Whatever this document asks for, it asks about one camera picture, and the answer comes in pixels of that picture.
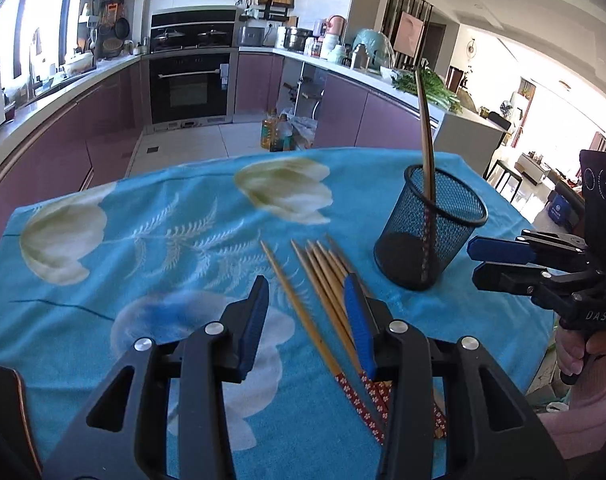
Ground person's right hand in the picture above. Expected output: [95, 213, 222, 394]
[554, 327, 606, 376]

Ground black mesh utensil cup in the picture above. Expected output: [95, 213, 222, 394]
[373, 165, 488, 292]

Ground green vegetables on counter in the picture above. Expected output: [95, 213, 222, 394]
[392, 68, 462, 114]

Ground blue floral tablecloth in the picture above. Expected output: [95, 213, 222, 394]
[0, 148, 553, 479]

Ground pink sleeved right forearm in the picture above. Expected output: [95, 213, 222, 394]
[538, 356, 606, 460]

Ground mint green appliance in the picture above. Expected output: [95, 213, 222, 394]
[353, 28, 395, 70]

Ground bamboo chopstick with red end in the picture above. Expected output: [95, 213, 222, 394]
[260, 240, 384, 445]

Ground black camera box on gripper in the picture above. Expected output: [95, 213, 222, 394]
[580, 150, 606, 271]

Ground oil bottle on floor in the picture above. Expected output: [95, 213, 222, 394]
[271, 114, 295, 152]

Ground steel pot on counter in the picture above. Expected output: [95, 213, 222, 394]
[283, 27, 313, 52]

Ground black stool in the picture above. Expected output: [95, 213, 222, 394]
[484, 159, 523, 204]

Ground black built-in oven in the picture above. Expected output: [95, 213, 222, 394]
[148, 6, 240, 131]

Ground dark chopstick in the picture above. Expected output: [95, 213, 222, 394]
[415, 61, 435, 284]

